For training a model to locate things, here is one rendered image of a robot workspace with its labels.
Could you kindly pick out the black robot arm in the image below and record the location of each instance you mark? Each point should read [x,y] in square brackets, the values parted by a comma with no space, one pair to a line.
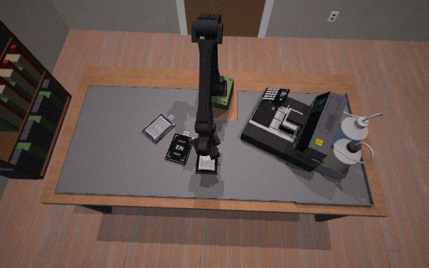
[208,26]

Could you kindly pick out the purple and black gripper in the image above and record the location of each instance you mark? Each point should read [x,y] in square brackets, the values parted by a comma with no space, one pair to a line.
[195,142]

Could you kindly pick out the white bottle with black cap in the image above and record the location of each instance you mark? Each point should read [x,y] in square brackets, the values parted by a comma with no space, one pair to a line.
[337,161]

